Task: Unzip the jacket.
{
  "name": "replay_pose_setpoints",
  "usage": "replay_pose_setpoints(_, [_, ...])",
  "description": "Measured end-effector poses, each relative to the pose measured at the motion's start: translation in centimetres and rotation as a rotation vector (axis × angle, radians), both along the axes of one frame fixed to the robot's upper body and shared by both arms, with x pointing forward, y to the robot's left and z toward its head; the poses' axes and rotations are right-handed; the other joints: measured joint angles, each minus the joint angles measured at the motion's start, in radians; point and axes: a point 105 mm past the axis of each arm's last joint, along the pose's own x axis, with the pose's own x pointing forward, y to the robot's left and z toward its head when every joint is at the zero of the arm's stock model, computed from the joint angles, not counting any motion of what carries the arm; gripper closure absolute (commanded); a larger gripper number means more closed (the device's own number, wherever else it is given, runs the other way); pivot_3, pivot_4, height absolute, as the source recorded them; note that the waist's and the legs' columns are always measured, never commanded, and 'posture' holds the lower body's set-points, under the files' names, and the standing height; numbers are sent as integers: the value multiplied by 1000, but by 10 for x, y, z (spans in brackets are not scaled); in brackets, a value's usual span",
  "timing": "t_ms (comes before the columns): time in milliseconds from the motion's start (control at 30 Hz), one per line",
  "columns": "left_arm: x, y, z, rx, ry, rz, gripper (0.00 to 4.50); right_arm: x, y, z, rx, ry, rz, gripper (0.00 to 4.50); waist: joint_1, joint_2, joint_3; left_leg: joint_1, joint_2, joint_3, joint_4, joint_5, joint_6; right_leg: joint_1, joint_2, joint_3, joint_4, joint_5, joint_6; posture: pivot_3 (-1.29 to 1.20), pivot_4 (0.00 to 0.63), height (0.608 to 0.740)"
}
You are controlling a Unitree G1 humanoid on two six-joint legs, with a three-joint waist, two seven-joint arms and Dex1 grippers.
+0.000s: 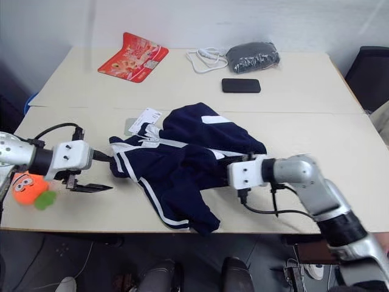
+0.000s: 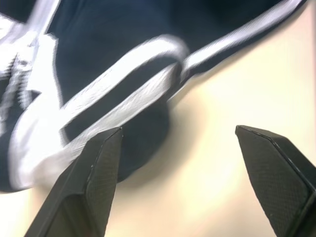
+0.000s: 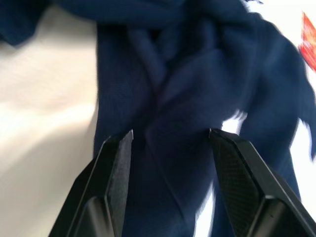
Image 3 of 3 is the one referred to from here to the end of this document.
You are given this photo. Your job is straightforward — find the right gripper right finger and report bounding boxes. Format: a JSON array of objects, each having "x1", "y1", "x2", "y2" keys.
[{"x1": 208, "y1": 128, "x2": 316, "y2": 237}]

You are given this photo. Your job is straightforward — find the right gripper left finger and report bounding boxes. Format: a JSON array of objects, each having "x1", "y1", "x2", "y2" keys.
[{"x1": 49, "y1": 129, "x2": 134, "y2": 237}]

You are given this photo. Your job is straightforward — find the navy blue striped shorts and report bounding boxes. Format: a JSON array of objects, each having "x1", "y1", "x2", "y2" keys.
[{"x1": 0, "y1": 0, "x2": 316, "y2": 237}]

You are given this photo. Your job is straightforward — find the red snack packet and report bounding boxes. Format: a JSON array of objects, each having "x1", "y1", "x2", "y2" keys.
[{"x1": 297, "y1": 11, "x2": 316, "y2": 71}]

